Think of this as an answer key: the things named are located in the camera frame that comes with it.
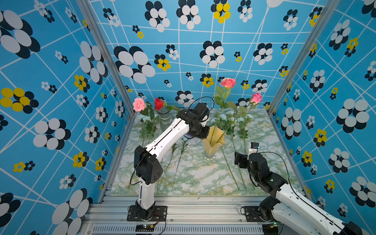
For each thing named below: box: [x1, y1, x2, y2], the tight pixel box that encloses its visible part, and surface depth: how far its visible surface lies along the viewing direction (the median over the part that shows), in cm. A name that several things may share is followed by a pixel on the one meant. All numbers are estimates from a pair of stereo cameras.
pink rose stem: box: [132, 97, 155, 119], surface depth 69 cm
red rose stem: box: [154, 97, 182, 114], surface depth 86 cm
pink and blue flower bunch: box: [210, 77, 263, 146], surface depth 86 cm
